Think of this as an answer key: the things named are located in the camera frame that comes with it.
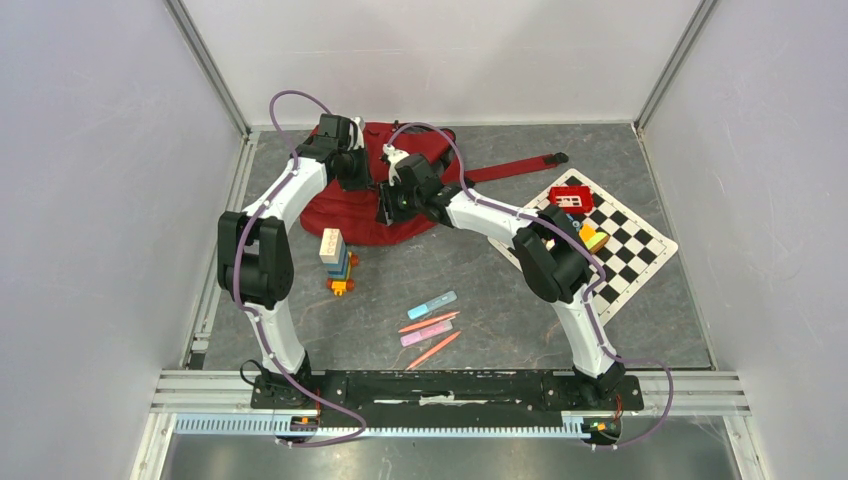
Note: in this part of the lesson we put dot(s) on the aluminium frame rail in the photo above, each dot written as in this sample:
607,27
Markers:
218,402

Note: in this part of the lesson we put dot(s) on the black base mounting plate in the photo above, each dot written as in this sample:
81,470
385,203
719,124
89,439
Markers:
440,399

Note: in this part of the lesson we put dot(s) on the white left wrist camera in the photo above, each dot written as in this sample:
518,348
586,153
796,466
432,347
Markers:
358,125

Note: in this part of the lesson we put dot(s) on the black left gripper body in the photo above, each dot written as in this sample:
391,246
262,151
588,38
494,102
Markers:
355,171

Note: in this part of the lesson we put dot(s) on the colourful block pile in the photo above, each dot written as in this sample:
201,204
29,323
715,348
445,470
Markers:
593,238

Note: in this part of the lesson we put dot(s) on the orange pen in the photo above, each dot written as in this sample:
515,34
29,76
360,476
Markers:
428,322
433,351

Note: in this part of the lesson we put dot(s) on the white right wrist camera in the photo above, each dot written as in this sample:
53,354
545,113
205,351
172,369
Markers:
392,157

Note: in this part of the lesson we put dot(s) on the orange pen lower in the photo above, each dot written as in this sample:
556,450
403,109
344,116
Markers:
433,351

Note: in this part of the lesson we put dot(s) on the colourful block tower toy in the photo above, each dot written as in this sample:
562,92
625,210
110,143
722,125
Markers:
338,261

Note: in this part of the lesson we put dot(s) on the pink highlighter pen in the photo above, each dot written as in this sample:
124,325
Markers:
426,333

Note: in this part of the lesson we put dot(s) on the red toy brick house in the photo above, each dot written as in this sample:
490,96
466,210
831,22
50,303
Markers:
572,199

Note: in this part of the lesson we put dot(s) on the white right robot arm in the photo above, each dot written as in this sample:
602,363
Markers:
553,259

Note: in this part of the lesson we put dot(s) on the blue highlighter pen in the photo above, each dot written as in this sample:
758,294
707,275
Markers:
432,305

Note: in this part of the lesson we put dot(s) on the red student backpack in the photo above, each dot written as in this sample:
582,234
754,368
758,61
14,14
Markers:
354,213

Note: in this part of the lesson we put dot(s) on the black white chessboard mat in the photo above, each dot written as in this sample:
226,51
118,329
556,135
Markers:
635,252

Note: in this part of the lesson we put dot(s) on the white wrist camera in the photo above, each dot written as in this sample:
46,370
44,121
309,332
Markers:
358,125
392,157

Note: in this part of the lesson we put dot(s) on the orange pen upper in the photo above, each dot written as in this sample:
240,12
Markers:
428,322

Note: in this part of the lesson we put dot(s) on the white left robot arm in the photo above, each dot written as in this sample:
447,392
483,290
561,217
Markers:
254,260

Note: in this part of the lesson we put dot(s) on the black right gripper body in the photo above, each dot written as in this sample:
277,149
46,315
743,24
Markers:
397,203

